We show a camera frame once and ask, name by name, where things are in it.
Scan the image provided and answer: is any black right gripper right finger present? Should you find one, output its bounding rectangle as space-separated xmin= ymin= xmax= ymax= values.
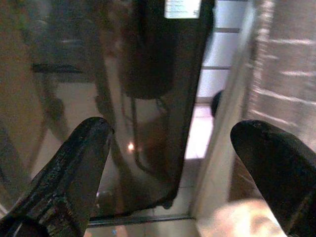
xmin=230 ymin=119 xmax=316 ymax=237

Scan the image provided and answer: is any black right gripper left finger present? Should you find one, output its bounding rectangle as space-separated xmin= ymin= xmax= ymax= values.
xmin=0 ymin=117 xmax=115 ymax=237

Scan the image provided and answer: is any black top-load washing machine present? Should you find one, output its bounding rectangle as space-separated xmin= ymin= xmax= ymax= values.
xmin=0 ymin=0 xmax=216 ymax=224

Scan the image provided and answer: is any white washer label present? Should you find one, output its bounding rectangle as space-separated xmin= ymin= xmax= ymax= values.
xmin=164 ymin=0 xmax=201 ymax=19

